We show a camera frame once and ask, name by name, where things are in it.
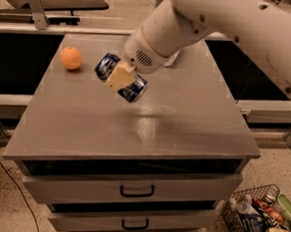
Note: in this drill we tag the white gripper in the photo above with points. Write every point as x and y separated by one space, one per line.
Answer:
140 54

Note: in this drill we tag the blue pepsi can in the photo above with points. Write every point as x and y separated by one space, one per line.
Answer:
121 77

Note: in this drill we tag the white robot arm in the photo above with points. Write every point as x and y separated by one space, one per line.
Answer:
259 29

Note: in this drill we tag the clear plastic water bottle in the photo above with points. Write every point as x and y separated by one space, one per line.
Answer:
171 59

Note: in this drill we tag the orange fruit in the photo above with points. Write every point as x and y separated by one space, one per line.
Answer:
71 58

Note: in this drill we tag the grey drawer cabinet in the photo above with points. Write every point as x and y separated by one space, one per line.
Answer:
185 122

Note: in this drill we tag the top grey drawer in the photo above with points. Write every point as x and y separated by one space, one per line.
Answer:
131 188

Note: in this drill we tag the middle grey drawer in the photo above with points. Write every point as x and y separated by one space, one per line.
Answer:
165 220

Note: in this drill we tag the small water bottle in basket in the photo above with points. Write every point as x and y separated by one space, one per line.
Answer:
244 205

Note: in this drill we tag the red snack bag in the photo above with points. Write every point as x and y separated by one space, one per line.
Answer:
262 206

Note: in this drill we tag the blue snack bag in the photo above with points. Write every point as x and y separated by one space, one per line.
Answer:
253 223

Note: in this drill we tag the green bottle in basket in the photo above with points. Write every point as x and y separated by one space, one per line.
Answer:
284 207

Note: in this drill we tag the metal bracket left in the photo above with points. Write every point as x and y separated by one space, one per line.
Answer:
39 17

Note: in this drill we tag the wire basket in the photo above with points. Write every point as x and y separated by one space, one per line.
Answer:
268 193

